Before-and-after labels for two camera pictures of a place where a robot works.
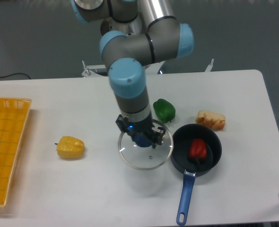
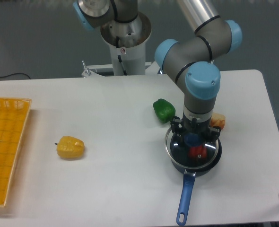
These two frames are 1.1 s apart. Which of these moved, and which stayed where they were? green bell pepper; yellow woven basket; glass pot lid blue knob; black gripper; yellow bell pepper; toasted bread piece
Moved: black gripper; glass pot lid blue knob
Stayed: green bell pepper; yellow woven basket; toasted bread piece; yellow bell pepper
